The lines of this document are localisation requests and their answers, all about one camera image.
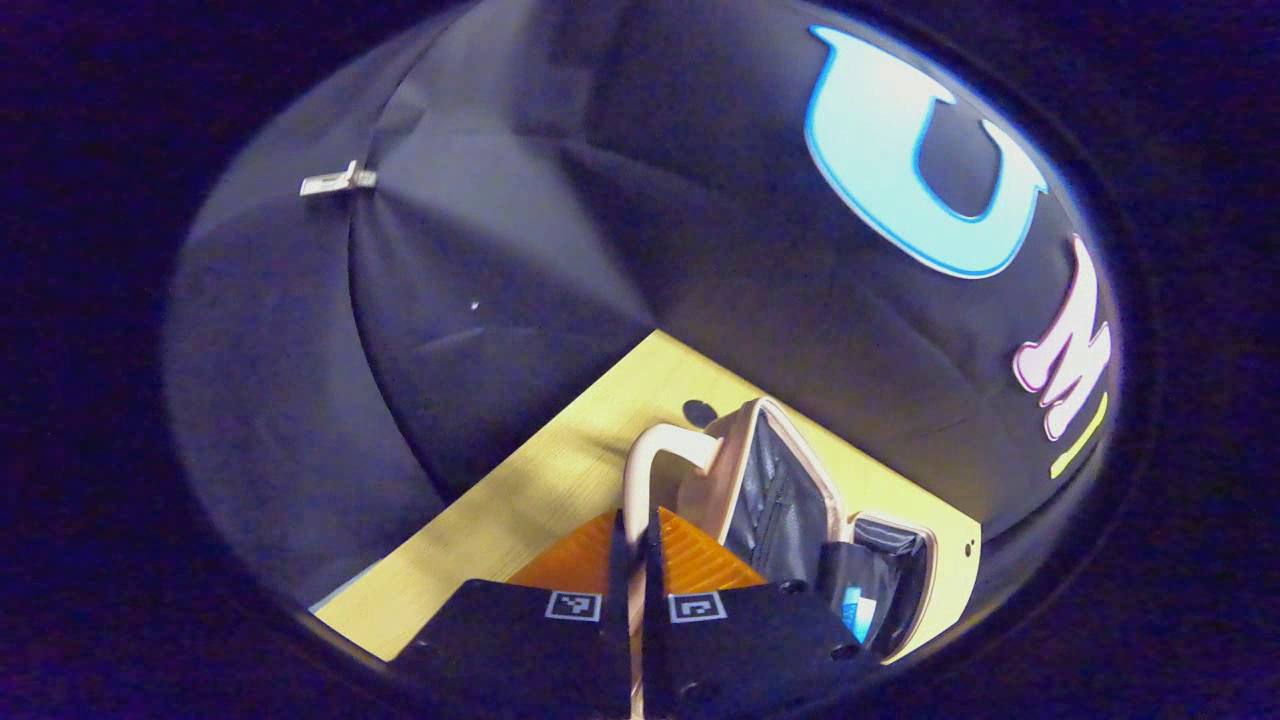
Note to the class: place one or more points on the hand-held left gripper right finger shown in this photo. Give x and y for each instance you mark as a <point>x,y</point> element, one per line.
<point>655,620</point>

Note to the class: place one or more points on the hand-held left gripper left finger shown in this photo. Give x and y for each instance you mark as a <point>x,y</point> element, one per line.
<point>618,620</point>

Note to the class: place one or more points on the small silver clip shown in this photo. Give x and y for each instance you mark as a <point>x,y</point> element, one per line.
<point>338,180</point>

